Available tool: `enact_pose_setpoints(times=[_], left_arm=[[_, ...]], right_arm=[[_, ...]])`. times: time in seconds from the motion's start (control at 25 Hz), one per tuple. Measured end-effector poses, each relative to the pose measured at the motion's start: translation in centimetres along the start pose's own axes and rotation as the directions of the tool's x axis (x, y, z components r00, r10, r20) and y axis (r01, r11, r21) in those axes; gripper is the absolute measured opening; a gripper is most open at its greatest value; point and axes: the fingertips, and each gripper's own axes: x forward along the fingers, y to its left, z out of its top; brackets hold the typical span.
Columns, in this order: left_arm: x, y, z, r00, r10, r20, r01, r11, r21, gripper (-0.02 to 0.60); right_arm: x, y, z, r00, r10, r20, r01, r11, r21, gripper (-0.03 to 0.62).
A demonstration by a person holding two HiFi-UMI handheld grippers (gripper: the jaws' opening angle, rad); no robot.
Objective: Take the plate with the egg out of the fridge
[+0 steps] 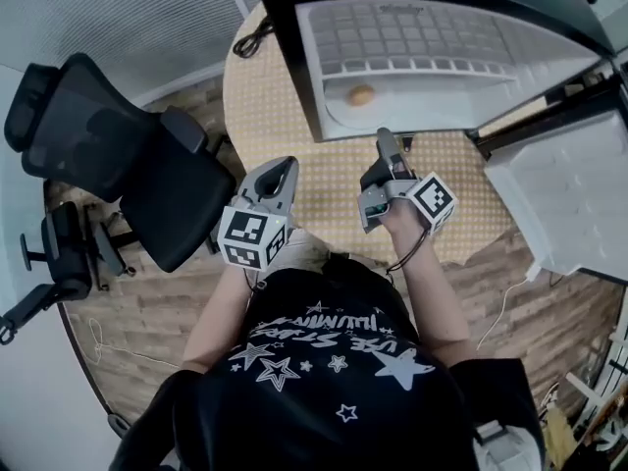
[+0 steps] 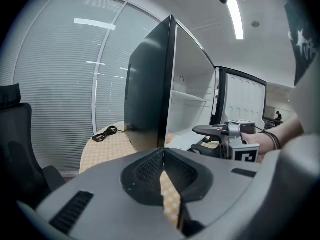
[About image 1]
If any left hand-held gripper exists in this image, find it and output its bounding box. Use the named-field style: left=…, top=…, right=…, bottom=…
left=214, top=156, right=301, bottom=273

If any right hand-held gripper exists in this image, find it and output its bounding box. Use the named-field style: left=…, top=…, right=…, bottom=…
left=357, top=127, right=460, bottom=237

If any brown egg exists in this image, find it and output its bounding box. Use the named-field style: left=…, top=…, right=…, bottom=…
left=346, top=84, right=376, bottom=108

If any person's right forearm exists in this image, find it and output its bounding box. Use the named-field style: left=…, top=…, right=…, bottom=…
left=384, top=202, right=473, bottom=353

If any person's left forearm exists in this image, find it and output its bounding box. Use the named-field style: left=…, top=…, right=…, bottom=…
left=181, top=262, right=267, bottom=375

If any white fridge shelf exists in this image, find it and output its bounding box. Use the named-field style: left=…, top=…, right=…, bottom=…
left=297, top=1, right=522, bottom=83

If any white fridge door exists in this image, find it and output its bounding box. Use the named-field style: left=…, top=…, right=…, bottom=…
left=482, top=109, right=628, bottom=285

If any black mesh office chair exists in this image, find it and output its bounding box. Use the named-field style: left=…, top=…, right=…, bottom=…
left=3, top=51, right=239, bottom=275

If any black star print shirt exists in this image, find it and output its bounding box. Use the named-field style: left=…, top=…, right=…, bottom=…
left=110, top=255, right=547, bottom=471

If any white metal rack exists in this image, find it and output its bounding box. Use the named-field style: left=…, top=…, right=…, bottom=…
left=564, top=311, right=628, bottom=432

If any black wrist cord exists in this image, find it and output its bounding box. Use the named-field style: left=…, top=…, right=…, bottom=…
left=385, top=228, right=429, bottom=285

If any black coiled cable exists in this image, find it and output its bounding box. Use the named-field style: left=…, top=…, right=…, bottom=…
left=232, top=15, right=277, bottom=59

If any white floor cable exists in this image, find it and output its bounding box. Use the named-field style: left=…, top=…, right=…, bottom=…
left=475, top=262, right=544, bottom=352
left=87, top=316, right=183, bottom=370

